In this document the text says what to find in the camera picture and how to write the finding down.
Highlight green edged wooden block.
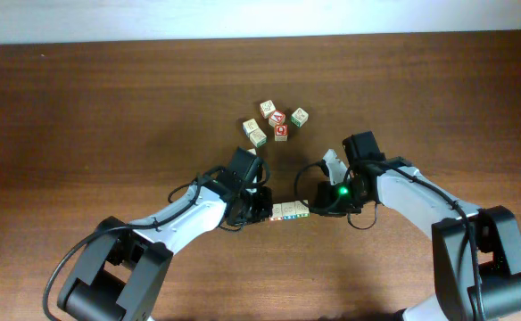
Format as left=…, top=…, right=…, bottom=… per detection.
left=291, top=108, right=309, bottom=128

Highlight green sided wooden block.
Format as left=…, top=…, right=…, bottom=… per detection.
left=249, top=128, right=268, bottom=148

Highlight top wooden block elephant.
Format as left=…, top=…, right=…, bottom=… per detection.
left=260, top=100, right=276, bottom=119

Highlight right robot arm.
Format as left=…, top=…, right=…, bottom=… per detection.
left=310, top=131, right=521, bottom=320

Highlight red Q wooden block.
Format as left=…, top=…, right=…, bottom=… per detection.
left=274, top=124, right=288, bottom=142

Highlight blue edged number block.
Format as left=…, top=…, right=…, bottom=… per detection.
left=281, top=202, right=296, bottom=220

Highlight blue sided wooden block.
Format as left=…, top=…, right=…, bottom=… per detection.
left=243, top=119, right=259, bottom=137

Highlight red A wooden block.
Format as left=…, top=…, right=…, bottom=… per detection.
left=268, top=110, right=285, bottom=127

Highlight green number wooden block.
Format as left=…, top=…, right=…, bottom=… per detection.
left=294, top=201, right=310, bottom=218

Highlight red edged number block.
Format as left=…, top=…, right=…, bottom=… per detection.
left=269, top=203, right=283, bottom=221

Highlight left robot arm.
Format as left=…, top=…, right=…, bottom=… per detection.
left=57, top=148, right=272, bottom=321

